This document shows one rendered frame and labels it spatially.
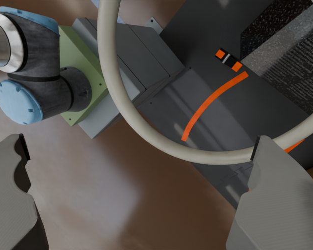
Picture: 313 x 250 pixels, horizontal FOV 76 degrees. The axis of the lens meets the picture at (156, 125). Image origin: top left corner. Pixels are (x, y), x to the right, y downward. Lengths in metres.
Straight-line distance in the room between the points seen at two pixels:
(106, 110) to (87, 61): 0.24
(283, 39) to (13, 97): 0.89
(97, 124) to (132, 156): 1.16
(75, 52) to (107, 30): 0.56
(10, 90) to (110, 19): 0.47
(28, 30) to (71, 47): 0.26
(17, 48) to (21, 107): 0.18
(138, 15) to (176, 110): 0.81
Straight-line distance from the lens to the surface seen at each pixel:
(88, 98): 0.87
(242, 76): 1.60
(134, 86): 0.86
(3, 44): 0.65
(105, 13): 0.35
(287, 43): 0.87
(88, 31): 0.94
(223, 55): 1.58
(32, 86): 0.73
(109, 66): 0.36
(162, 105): 1.75
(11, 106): 0.77
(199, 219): 2.37
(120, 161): 2.25
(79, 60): 0.89
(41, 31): 0.70
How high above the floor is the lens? 1.60
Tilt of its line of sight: 59 degrees down
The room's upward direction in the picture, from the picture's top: 137 degrees counter-clockwise
